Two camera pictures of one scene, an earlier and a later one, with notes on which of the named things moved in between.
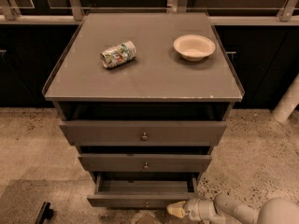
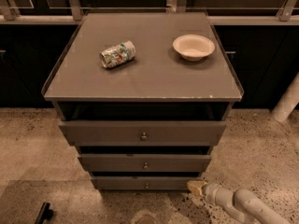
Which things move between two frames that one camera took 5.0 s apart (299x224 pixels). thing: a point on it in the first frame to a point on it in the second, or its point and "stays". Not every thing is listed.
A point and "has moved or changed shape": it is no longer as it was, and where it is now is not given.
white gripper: x=193 y=208 to x=209 y=189
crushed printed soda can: x=119 y=55 stays
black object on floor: x=45 y=213 stays
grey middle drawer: x=143 y=163 stays
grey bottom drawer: x=142 y=189 has moved or changed shape
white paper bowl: x=194 y=48 stays
